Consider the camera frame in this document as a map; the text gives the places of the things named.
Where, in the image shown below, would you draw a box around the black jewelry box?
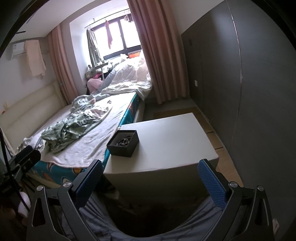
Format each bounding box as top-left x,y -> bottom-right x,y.
107,130 -> 139,158

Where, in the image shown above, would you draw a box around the teal cartoon bed sheet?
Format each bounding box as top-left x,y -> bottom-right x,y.
28,92 -> 140,186

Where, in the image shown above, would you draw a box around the flattened cardboard on floor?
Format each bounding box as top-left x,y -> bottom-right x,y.
154,107 -> 244,187

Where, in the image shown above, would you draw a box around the cream upholstered headboard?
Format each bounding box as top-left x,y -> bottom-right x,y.
1,81 -> 66,153

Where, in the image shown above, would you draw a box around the green crumpled clothing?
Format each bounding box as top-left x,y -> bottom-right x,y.
41,109 -> 110,154

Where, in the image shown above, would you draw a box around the person's grey trousers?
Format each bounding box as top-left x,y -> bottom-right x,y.
79,194 -> 222,240

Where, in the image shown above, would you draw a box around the bed with white blanket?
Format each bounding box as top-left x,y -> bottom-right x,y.
17,53 -> 152,184

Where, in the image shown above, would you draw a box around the white square table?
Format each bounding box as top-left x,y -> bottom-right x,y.
103,113 -> 219,201

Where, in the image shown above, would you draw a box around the hanging beige cloth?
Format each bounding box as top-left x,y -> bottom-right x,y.
25,40 -> 46,77

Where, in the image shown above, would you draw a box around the pink plush toy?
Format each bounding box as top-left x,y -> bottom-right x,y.
87,78 -> 103,93

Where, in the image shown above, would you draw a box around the pink curtain left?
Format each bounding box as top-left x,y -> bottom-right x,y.
48,25 -> 78,104

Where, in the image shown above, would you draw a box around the pink curtain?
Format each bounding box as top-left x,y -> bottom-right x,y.
127,1 -> 189,104
48,25 -> 78,104

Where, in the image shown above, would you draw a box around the air conditioner unit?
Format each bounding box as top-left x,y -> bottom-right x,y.
10,42 -> 26,60

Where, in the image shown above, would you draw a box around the hanging green garment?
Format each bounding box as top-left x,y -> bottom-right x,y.
86,29 -> 102,67

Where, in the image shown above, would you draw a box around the white duvet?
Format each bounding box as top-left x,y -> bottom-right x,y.
99,55 -> 152,100

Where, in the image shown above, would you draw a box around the hanging red garment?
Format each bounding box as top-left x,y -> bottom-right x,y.
105,21 -> 112,49

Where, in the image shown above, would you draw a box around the window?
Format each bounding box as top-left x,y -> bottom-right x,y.
87,11 -> 142,60

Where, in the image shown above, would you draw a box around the pink curtain right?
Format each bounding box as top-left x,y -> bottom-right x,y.
127,1 -> 189,104

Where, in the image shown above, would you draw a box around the black cable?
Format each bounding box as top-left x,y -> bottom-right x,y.
0,127 -> 15,172

